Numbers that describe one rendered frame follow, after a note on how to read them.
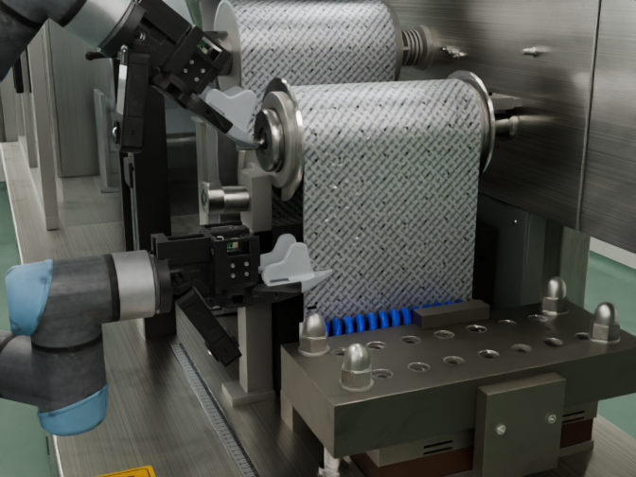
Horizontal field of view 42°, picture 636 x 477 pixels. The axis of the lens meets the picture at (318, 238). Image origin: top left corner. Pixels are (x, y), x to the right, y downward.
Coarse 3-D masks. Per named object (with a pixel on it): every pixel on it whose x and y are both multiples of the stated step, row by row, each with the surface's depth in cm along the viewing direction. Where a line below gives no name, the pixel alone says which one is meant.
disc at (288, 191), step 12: (276, 84) 98; (288, 84) 96; (264, 96) 103; (288, 96) 95; (300, 120) 93; (300, 132) 93; (300, 144) 93; (300, 156) 94; (300, 168) 94; (300, 180) 95; (276, 192) 103; (288, 192) 99
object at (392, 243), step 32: (320, 192) 97; (352, 192) 98; (384, 192) 100; (416, 192) 102; (448, 192) 103; (320, 224) 98; (352, 224) 100; (384, 224) 101; (416, 224) 103; (448, 224) 105; (320, 256) 99; (352, 256) 101; (384, 256) 102; (416, 256) 104; (448, 256) 106; (320, 288) 100; (352, 288) 102; (384, 288) 104; (416, 288) 105; (448, 288) 107; (352, 320) 103
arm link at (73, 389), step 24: (24, 336) 94; (0, 360) 91; (24, 360) 90; (48, 360) 87; (72, 360) 87; (96, 360) 90; (0, 384) 91; (24, 384) 90; (48, 384) 88; (72, 384) 88; (96, 384) 90; (48, 408) 89; (72, 408) 89; (96, 408) 91; (48, 432) 90; (72, 432) 90
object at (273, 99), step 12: (276, 96) 97; (264, 108) 102; (276, 108) 97; (288, 108) 95; (480, 108) 104; (288, 120) 94; (288, 132) 95; (288, 144) 95; (288, 156) 95; (288, 168) 96; (276, 180) 100; (288, 180) 97
